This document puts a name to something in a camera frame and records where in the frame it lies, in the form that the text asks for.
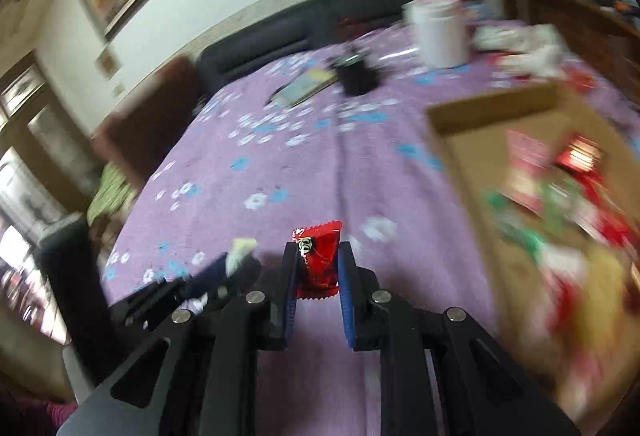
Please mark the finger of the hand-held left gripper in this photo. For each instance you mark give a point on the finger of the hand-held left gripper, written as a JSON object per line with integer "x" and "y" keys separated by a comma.
{"x": 205, "y": 278}
{"x": 245, "y": 278}

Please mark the black round device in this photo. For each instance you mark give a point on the black round device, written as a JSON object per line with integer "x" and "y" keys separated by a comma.
{"x": 357, "y": 78}

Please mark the green patterned cushion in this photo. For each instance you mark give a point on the green patterned cushion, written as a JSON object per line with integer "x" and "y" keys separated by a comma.
{"x": 110, "y": 196}

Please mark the small red snack packet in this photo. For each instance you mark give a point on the small red snack packet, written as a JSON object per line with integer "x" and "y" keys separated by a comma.
{"x": 320, "y": 261}

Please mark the pink cartoon snack packet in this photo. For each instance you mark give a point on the pink cartoon snack packet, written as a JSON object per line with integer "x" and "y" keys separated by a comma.
{"x": 525, "y": 160}

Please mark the wooden door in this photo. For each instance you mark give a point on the wooden door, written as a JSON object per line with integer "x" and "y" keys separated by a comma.
{"x": 30, "y": 155}

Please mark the white cloth pile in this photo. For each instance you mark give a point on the white cloth pile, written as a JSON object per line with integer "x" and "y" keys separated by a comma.
{"x": 530, "y": 50}

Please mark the brown armchair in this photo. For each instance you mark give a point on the brown armchair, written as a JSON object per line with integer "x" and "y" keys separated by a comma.
{"x": 150, "y": 115}

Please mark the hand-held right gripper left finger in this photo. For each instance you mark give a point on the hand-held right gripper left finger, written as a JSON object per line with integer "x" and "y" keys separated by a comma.
{"x": 290, "y": 296}

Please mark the purple floral tablecloth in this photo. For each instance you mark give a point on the purple floral tablecloth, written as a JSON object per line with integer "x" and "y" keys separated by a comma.
{"x": 300, "y": 155}

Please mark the cardboard box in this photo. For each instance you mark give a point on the cardboard box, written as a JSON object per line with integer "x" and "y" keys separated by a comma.
{"x": 465, "y": 155}

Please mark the dark sofa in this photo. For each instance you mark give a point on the dark sofa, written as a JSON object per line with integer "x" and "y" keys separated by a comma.
{"x": 260, "y": 40}

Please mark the small wall plaque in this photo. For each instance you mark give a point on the small wall plaque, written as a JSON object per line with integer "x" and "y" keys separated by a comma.
{"x": 106, "y": 63}

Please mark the dark red snack packet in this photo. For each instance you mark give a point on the dark red snack packet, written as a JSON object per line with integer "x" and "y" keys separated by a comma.
{"x": 580, "y": 155}

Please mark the wooden cabinet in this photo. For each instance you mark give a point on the wooden cabinet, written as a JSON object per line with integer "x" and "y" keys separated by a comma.
{"x": 575, "y": 15}

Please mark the thin book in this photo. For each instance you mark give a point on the thin book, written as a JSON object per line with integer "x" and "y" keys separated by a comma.
{"x": 305, "y": 88}

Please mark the red plastic wrapper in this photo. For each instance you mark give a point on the red plastic wrapper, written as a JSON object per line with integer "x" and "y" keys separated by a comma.
{"x": 580, "y": 80}

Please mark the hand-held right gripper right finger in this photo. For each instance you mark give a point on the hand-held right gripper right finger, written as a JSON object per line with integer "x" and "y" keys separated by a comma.
{"x": 346, "y": 296}

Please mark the white plastic jar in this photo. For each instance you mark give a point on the white plastic jar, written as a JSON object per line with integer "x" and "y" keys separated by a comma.
{"x": 437, "y": 35}

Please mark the green white snack packet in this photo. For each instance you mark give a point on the green white snack packet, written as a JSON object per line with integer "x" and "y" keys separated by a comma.
{"x": 240, "y": 251}

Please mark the light blue packet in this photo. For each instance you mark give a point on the light blue packet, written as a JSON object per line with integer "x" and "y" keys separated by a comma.
{"x": 477, "y": 10}

